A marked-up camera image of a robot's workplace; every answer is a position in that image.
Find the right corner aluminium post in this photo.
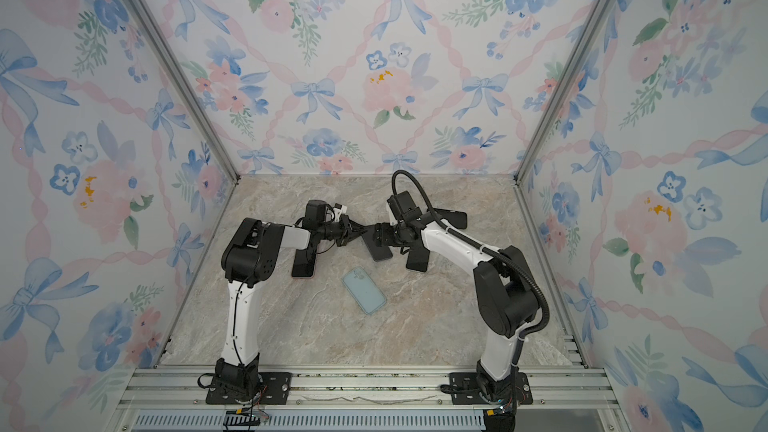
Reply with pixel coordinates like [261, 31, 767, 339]
[514, 0, 638, 185]

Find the blue-edged black phone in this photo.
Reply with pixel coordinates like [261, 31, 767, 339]
[362, 232, 393, 262]

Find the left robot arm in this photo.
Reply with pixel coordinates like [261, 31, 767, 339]
[209, 200, 367, 403]

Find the left corner aluminium post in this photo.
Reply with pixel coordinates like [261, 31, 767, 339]
[125, 0, 240, 183]

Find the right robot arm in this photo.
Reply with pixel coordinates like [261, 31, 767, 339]
[367, 192, 548, 405]

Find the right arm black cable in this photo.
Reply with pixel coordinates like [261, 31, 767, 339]
[391, 169, 551, 367]

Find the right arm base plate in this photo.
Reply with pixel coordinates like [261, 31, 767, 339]
[439, 369, 533, 407]

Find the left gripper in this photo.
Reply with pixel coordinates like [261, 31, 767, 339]
[319, 216, 368, 248]

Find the corner aluminium post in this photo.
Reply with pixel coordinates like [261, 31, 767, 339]
[514, 0, 638, 185]
[125, 0, 240, 183]

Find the black phone case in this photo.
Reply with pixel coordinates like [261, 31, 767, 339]
[436, 208, 468, 230]

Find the grey-edged black phone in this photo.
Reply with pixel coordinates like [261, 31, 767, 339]
[406, 247, 430, 273]

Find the aluminium rail frame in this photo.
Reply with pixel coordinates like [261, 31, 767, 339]
[106, 366, 629, 431]

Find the pink phone case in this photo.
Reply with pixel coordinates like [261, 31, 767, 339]
[291, 248, 319, 279]

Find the light blue phone case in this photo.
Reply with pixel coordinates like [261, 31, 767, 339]
[342, 268, 387, 315]

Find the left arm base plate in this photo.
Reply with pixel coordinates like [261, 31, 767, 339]
[197, 372, 293, 406]

